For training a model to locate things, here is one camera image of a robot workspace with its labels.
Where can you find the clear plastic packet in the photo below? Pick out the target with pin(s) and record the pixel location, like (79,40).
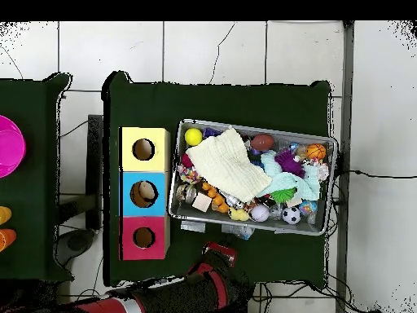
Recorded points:
(240,231)

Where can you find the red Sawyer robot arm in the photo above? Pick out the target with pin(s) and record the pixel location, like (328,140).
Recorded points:
(176,297)

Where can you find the clear mesh bin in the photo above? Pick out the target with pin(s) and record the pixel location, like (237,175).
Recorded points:
(254,223)

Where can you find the small wooden block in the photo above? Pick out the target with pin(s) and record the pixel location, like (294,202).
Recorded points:
(202,202)

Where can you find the white ball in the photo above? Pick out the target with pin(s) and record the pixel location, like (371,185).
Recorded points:
(260,212)

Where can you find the small soccer ball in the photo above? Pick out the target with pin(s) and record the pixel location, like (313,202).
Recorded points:
(291,214)

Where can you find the green spiky ball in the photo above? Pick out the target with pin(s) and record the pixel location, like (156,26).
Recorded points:
(284,194)

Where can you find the cream yellow cloth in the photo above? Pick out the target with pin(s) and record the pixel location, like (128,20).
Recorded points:
(227,164)

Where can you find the mint green cloth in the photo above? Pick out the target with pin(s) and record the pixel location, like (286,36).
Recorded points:
(306,182)

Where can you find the purple spiky toy with eyes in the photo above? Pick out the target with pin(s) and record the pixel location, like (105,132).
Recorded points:
(288,162)

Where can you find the brown toy football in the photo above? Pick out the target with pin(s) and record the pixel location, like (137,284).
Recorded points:
(262,141)

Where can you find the yellow ball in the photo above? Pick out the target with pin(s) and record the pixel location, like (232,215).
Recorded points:
(193,136)

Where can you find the orange toy basketball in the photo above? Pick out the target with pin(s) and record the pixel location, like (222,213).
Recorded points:
(316,151)

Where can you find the dark green side table cloth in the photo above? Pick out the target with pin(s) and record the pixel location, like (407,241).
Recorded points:
(29,189)

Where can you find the orange cup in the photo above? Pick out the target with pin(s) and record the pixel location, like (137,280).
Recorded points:
(6,238)

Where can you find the yellow cup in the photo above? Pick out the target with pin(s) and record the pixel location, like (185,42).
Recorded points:
(4,216)

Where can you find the magenta plate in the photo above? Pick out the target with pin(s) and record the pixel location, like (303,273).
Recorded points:
(10,147)

